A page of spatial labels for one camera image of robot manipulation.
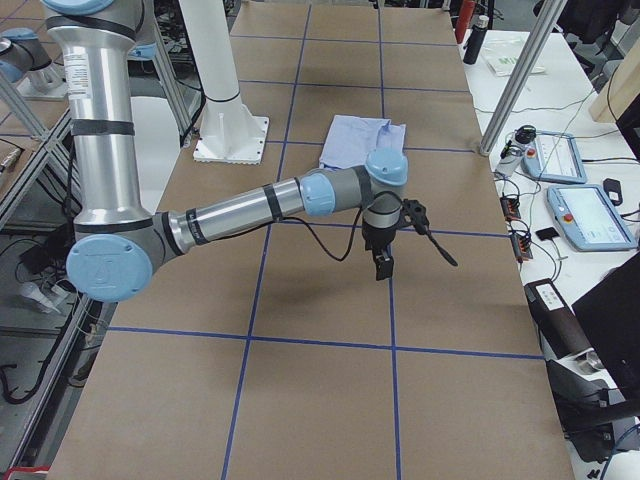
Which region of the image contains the black thermos bottle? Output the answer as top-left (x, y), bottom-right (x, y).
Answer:
top-left (463, 15), bottom-right (490, 65)

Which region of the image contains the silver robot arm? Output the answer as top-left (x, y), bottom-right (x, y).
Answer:
top-left (44, 1), bottom-right (408, 303)

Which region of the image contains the black monitor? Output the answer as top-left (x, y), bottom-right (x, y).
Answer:
top-left (572, 255), bottom-right (639, 399)

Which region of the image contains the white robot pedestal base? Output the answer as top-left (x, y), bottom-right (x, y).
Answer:
top-left (179, 0), bottom-right (269, 165)

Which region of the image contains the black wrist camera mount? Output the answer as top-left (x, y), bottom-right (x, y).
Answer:
top-left (398, 199), bottom-right (458, 267)

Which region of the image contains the light blue striped shirt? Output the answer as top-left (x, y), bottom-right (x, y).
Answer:
top-left (319, 115), bottom-right (406, 170)

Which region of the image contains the blue teach pendant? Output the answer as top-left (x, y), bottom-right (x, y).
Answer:
top-left (546, 184), bottom-right (637, 252)
top-left (521, 131), bottom-right (587, 184)

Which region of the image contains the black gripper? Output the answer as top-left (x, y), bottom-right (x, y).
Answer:
top-left (362, 224), bottom-right (396, 281)

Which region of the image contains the near blue teach pendant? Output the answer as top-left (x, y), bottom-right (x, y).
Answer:
top-left (546, 184), bottom-right (637, 252)

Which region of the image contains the red bottle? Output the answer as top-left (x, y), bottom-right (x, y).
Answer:
top-left (454, 0), bottom-right (476, 45)

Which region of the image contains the aluminium frame post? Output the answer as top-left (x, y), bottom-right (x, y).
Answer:
top-left (479, 0), bottom-right (566, 156)

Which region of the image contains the far blue teach pendant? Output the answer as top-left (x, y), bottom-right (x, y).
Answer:
top-left (521, 131), bottom-right (587, 184)

